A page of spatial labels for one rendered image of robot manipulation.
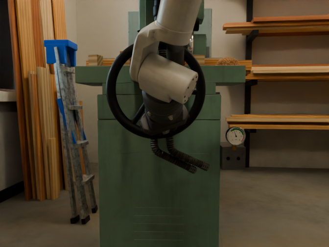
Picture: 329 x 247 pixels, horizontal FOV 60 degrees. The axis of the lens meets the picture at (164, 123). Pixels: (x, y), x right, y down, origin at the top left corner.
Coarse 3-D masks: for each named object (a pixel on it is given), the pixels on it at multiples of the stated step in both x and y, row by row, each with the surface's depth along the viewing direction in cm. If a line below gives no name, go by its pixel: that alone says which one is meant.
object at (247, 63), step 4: (208, 60) 114; (212, 60) 114; (216, 60) 114; (240, 60) 114; (244, 60) 114; (248, 60) 114; (88, 64) 116; (104, 64) 116; (108, 64) 116; (208, 64) 114; (212, 64) 114; (240, 64) 114; (244, 64) 114; (248, 64) 114; (248, 68) 114
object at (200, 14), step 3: (201, 3) 130; (201, 6) 130; (201, 9) 130; (198, 12) 130; (201, 12) 130; (198, 15) 130; (201, 15) 130; (201, 18) 131; (201, 21) 134; (201, 24) 139
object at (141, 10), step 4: (140, 0) 132; (144, 0) 132; (140, 4) 132; (144, 4) 132; (140, 8) 132; (144, 8) 132; (140, 12) 132; (144, 12) 132; (140, 16) 132; (144, 16) 132; (140, 20) 132; (144, 20) 132; (140, 24) 133; (144, 24) 132; (140, 28) 133
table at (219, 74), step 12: (84, 72) 101; (96, 72) 100; (108, 72) 100; (120, 72) 100; (204, 72) 99; (216, 72) 99; (228, 72) 99; (240, 72) 99; (84, 84) 110; (96, 84) 110; (216, 84) 110; (228, 84) 110
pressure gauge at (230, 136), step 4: (232, 128) 94; (236, 128) 94; (240, 128) 94; (228, 132) 94; (232, 132) 94; (236, 132) 94; (240, 132) 94; (244, 132) 94; (228, 136) 95; (232, 136) 95; (240, 136) 94; (244, 136) 94; (228, 140) 94; (232, 140) 95; (236, 140) 95; (240, 140) 95; (244, 140) 94; (232, 144) 94; (236, 144) 95; (240, 144) 94; (232, 148) 97
